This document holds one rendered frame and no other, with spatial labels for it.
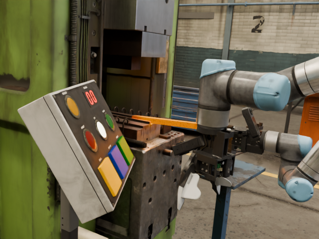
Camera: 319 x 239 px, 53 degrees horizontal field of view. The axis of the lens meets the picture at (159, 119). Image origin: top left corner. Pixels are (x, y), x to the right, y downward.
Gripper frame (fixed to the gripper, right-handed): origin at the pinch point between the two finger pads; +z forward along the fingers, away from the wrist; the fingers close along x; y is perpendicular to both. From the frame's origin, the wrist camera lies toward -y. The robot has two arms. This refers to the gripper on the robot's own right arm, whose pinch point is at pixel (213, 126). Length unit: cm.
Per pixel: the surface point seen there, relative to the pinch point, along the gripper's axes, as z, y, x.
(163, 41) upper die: 26.7, -32.4, 4.9
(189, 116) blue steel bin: 154, 70, 342
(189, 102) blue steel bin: 155, 47, 342
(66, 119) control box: 8, -13, -71
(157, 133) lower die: 27.6, 8.0, 4.9
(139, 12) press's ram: 26, -42, -15
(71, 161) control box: 6, -5, -71
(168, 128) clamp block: 27.6, 7.9, 16.2
